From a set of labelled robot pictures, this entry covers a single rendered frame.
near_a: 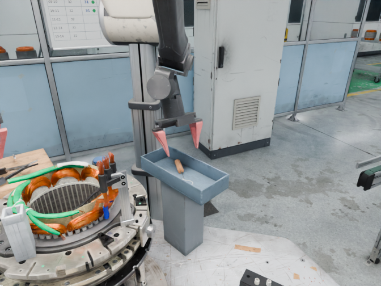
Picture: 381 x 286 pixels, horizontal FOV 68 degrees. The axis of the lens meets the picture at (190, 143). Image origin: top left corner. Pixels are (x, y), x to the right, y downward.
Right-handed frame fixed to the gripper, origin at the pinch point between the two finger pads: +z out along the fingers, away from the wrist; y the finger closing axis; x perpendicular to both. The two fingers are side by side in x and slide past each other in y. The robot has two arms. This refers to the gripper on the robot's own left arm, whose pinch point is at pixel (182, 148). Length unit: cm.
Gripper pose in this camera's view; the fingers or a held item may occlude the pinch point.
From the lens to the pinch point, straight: 76.9
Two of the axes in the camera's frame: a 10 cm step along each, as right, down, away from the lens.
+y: 9.3, -2.6, 2.8
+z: 2.1, 9.6, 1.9
